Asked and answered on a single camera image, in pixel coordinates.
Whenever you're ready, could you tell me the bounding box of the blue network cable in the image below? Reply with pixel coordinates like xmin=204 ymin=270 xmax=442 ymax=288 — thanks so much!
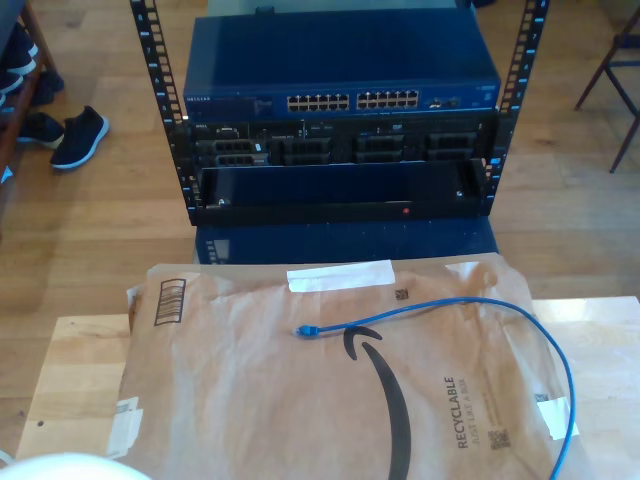
xmin=292 ymin=296 xmax=578 ymax=480

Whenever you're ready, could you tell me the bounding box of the black rack server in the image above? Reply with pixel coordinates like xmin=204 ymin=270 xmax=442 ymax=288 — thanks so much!
xmin=187 ymin=112 xmax=501 ymax=169

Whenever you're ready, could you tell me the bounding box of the grey flat panel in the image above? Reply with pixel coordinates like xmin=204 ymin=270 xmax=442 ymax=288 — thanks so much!
xmin=206 ymin=0 xmax=476 ymax=20

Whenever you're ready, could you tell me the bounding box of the blue network switch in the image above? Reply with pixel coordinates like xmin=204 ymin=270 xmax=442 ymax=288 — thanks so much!
xmin=182 ymin=16 xmax=503 ymax=121

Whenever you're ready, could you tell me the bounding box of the black sneaker white sole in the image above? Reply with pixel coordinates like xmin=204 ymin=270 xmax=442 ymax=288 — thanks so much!
xmin=17 ymin=110 xmax=66 ymax=150
xmin=49 ymin=104 xmax=111 ymax=171

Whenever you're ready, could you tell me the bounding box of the black rack frame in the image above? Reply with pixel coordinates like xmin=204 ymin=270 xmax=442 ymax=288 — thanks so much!
xmin=128 ymin=0 xmax=551 ymax=227

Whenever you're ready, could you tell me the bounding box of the dark blue base unit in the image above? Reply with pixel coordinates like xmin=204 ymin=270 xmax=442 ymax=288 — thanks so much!
xmin=193 ymin=217 xmax=501 ymax=266

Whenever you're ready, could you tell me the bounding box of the black rack tray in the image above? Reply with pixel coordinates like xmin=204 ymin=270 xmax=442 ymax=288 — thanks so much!
xmin=192 ymin=159 xmax=494 ymax=227

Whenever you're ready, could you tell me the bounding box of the brown paper mailer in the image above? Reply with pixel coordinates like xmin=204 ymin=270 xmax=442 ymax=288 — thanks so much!
xmin=118 ymin=251 xmax=581 ymax=480

